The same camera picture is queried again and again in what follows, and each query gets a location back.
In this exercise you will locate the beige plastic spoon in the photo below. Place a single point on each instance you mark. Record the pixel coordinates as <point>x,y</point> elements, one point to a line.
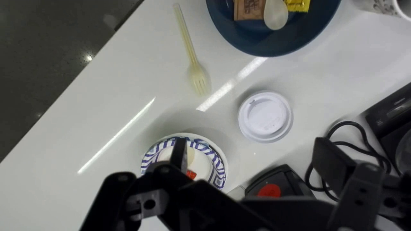
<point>275,14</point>

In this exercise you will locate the black appliance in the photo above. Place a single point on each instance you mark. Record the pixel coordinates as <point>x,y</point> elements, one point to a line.
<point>388,118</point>

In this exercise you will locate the white cup lid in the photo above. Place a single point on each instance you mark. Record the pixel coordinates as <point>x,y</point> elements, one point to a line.
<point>265,116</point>

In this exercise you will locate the white printed cup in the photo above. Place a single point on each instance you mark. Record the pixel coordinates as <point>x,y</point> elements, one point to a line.
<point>382,6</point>

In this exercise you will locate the brown packet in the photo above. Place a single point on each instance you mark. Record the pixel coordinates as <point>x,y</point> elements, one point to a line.
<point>249,9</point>

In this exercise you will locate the beige plastic fork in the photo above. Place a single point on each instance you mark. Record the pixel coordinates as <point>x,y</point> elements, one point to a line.
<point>189,48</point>

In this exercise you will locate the yellow packet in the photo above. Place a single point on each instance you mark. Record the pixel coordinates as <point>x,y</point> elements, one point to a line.
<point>298,4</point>

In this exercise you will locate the stack of blue patterned paper plates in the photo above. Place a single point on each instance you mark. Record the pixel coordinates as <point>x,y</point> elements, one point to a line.
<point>215,160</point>

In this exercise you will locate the white bowl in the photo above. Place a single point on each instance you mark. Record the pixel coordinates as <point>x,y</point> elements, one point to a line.
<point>202,162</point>

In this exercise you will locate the small red object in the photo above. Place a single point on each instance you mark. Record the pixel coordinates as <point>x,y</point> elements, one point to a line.
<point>191,174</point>

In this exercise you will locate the black device with red button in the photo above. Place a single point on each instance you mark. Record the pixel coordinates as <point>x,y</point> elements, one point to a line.
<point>279,183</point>

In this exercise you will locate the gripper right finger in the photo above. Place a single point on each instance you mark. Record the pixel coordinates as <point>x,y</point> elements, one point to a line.
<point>362,192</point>

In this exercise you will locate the dark blue plate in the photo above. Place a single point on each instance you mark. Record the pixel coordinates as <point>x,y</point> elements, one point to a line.
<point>273,41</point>

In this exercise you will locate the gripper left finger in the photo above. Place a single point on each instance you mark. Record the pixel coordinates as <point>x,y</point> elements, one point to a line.
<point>151,192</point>

